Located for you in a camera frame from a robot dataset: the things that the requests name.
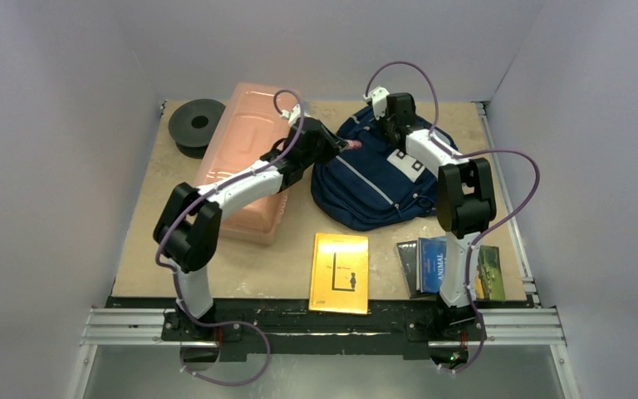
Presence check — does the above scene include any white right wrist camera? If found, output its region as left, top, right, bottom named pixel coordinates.
left=363, top=86, right=390, bottom=121

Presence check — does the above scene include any black filament spool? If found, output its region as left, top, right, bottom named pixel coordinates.
left=168, top=99, right=226, bottom=159

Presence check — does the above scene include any yellow book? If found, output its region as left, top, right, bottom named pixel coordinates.
left=308, top=233, right=369, bottom=315

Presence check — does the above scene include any dark book under blue book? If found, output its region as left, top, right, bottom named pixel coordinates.
left=395, top=240, right=421, bottom=299

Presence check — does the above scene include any navy blue student backpack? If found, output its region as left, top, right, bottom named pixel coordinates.
left=311, top=106, right=437, bottom=231

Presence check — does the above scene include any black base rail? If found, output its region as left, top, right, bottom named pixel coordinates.
left=104, top=294, right=535, bottom=362

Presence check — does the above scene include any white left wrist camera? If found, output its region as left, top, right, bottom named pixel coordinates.
left=282, top=103, right=304, bottom=126

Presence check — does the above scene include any aluminium frame rail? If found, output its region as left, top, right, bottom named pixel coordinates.
left=481, top=308, right=566, bottom=346

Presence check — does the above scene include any pink translucent storage box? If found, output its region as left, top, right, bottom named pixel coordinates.
left=193, top=83, right=289, bottom=245

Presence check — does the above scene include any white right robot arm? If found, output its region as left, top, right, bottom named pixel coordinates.
left=369, top=88, right=497, bottom=338

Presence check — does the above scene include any pink pen toy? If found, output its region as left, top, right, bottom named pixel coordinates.
left=344, top=140, right=362, bottom=150

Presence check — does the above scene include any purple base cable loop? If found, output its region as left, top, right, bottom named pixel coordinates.
left=179, top=320, right=272, bottom=387

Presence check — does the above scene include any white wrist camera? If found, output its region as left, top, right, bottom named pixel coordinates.
left=363, top=86, right=390, bottom=121
left=282, top=103, right=304, bottom=126

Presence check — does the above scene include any blue Animal Farm book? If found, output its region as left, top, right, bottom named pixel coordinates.
left=417, top=236, right=507, bottom=302

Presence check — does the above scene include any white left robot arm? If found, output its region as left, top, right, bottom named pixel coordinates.
left=153, top=116, right=361, bottom=340

